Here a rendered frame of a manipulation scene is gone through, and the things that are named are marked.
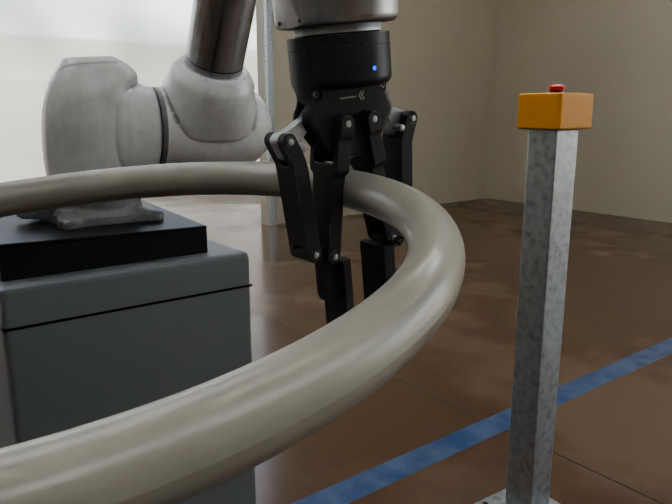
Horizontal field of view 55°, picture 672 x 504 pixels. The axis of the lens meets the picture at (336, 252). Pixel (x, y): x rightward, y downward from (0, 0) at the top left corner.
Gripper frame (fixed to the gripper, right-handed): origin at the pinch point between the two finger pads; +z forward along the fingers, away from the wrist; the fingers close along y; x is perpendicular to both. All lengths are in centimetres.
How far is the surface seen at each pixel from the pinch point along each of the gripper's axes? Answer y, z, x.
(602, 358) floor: -205, 119, -92
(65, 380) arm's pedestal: 12, 25, -56
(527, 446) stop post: -87, 81, -45
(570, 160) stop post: -101, 11, -45
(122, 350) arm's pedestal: 3, 23, -56
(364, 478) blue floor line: -65, 101, -86
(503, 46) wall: -599, 2, -446
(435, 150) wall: -495, 104, -459
